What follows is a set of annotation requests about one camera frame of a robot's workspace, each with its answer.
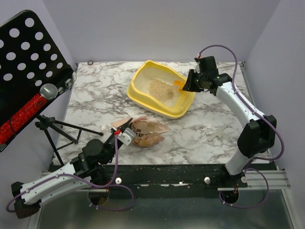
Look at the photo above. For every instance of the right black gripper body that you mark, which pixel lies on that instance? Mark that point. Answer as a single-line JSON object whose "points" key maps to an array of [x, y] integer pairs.
{"points": [[189, 81]]}

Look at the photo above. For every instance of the yellow plastic litter scoop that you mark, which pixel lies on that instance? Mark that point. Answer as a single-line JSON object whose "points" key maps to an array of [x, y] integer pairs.
{"points": [[178, 85]]}

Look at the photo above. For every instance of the yellow plastic litter box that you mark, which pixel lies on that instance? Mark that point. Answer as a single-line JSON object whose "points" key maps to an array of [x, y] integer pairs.
{"points": [[138, 90]]}

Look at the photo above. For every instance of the pink cat litter bag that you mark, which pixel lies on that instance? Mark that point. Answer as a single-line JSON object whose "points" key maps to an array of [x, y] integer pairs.
{"points": [[148, 132]]}

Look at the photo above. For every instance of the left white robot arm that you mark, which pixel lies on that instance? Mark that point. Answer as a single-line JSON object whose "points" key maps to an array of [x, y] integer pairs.
{"points": [[95, 167]]}

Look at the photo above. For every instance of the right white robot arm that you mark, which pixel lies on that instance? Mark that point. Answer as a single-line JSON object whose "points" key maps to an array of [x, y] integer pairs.
{"points": [[258, 134]]}

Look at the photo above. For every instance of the beige tofu litter pellets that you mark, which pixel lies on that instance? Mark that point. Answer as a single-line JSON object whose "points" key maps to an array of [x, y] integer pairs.
{"points": [[160, 90]]}

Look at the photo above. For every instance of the black tripod stand legs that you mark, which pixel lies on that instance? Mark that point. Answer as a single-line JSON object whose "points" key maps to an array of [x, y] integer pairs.
{"points": [[44, 123]]}

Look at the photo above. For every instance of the red glitter microphone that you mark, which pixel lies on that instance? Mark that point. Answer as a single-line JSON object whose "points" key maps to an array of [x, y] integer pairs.
{"points": [[9, 129]]}

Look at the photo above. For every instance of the black perforated music stand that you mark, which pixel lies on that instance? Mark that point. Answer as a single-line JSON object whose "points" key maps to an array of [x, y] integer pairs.
{"points": [[29, 58]]}

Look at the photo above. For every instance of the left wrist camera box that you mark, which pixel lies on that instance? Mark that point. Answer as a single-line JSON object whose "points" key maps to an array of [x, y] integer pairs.
{"points": [[127, 136]]}

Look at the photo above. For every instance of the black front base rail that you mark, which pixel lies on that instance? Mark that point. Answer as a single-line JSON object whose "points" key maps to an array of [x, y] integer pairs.
{"points": [[177, 181]]}

